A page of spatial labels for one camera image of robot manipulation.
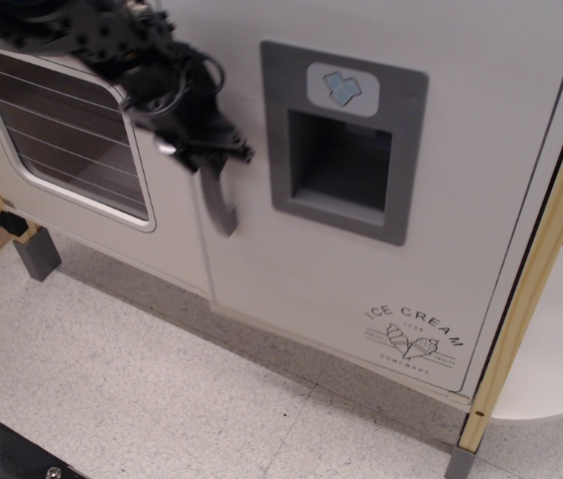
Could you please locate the white round table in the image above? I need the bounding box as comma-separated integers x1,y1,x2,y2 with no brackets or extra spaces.
491,247,563,424

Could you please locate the light wooden corner post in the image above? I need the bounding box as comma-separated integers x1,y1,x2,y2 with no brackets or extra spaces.
456,149,563,454

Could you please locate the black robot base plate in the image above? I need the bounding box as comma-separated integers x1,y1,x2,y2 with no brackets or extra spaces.
0,423,87,479

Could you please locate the grey oven door handle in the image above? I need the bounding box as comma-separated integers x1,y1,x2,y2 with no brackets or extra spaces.
0,20,74,56

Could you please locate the grey right post foot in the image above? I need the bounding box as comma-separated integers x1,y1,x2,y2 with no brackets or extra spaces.
444,446,476,479

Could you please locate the white toy oven door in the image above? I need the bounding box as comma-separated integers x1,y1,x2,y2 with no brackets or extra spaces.
0,50,210,296

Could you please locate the grey post foot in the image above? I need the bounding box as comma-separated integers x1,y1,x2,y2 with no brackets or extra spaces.
444,446,476,479
13,228,62,281

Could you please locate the white toy fridge door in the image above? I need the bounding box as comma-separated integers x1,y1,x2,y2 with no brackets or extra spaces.
172,1,563,403

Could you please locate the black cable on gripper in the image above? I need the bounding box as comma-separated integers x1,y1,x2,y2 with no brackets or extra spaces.
161,47,226,114

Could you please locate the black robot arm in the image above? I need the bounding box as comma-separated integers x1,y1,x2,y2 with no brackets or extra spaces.
0,1,254,174

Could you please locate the grey left post foot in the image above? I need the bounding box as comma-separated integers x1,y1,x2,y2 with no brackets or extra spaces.
13,228,62,281

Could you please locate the grey ice dispenser panel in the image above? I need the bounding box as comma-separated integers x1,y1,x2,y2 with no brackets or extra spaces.
261,40,429,245

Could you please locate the grey fridge door handle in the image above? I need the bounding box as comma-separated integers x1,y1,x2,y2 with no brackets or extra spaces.
200,165,238,238

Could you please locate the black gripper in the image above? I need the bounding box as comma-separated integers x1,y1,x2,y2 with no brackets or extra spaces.
122,92,255,181

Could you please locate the black clamp knob left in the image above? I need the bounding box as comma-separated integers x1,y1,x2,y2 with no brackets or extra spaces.
0,211,29,238

